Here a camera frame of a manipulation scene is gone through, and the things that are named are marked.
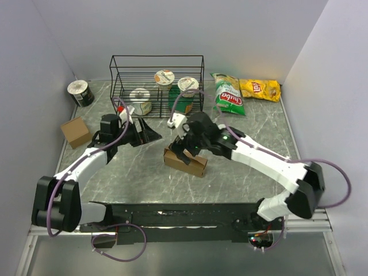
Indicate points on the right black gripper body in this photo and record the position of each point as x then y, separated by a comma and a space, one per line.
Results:
194, 144

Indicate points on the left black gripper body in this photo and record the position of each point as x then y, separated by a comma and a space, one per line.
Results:
132, 136

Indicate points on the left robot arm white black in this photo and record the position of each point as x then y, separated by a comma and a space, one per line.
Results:
57, 203

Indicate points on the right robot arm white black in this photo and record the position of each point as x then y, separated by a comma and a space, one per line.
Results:
303, 183

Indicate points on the small folded cardboard box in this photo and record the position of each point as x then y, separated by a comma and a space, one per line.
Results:
76, 132

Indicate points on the white lidded cup lower shelf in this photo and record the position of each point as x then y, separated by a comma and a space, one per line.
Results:
140, 100

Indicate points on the green Chuba chips bag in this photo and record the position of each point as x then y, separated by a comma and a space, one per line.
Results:
228, 97

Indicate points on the yogurt cup beige label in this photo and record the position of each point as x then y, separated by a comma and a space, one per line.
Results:
185, 85

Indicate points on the yogurt cup orange label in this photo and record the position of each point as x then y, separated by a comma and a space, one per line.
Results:
164, 79

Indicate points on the black can white lid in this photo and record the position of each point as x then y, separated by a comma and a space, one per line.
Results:
80, 92

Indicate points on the yellow Lays chips bag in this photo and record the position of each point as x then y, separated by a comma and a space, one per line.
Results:
269, 90

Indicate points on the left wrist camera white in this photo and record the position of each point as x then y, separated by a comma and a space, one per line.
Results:
126, 114

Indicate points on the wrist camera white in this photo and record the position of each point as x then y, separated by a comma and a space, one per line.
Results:
126, 114
177, 122

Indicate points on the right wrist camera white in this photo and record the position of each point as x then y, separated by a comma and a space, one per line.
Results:
177, 122

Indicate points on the black wire rack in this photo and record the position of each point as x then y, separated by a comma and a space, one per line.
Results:
129, 72

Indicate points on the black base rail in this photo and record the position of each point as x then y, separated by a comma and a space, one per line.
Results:
182, 222

